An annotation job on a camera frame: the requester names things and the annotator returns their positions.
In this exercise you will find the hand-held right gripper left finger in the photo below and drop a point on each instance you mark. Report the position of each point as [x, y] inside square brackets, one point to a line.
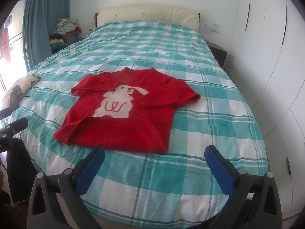
[90, 169]

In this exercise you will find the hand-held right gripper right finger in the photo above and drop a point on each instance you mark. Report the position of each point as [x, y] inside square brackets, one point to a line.
[219, 171]

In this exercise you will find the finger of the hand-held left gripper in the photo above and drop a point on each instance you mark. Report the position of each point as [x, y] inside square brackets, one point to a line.
[19, 124]
[5, 113]

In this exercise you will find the red sweater with white rabbit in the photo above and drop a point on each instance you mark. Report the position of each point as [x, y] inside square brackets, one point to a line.
[133, 133]

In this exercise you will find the pile of mixed clothes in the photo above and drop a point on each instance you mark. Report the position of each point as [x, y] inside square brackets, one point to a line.
[65, 26]

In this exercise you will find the cream patterned pillow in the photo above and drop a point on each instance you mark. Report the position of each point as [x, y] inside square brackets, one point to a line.
[23, 83]

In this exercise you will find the teal plaid bed blanket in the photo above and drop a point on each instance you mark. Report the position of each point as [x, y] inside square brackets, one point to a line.
[166, 183]

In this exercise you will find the red hanging garment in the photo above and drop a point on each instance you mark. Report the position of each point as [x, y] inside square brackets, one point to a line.
[6, 45]

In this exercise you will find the blue curtain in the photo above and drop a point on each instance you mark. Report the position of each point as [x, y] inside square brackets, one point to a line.
[38, 16]

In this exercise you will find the dark wooden nightstand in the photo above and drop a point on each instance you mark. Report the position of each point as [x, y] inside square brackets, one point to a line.
[219, 52]

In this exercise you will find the white wardrobe doors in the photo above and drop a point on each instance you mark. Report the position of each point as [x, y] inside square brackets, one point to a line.
[266, 52]

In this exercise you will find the cream padded headboard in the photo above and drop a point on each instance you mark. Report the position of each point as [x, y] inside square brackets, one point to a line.
[147, 13]

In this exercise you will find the white wall switch panel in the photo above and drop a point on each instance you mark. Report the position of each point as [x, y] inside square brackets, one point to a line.
[212, 27]

